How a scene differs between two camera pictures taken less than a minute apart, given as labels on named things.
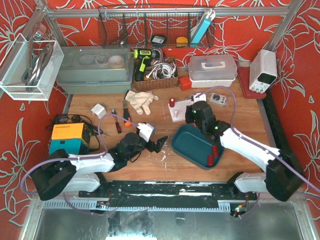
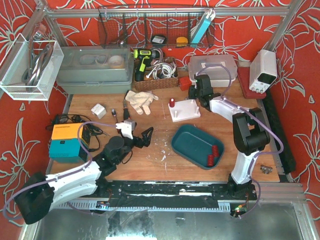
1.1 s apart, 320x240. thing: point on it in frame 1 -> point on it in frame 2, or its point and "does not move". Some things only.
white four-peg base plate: (178, 112) does not move
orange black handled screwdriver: (126, 115) does not move
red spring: (172, 102) does not move
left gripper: (150, 145) -> (138, 141)
